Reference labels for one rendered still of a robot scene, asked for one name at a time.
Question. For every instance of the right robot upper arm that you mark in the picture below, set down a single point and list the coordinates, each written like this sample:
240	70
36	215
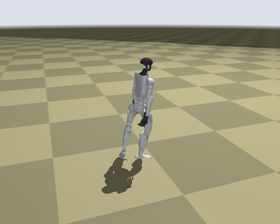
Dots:
150	84

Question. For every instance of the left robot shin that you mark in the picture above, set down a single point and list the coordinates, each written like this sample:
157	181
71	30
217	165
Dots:
125	139

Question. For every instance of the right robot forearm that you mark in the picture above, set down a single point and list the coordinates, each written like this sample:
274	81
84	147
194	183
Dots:
148	106

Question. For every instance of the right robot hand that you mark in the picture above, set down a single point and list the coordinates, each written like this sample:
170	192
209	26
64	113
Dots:
143	121

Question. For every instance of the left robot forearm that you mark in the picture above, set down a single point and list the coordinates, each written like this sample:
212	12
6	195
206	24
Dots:
134	96

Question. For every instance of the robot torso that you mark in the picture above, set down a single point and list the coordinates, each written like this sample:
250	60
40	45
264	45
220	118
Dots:
141	92

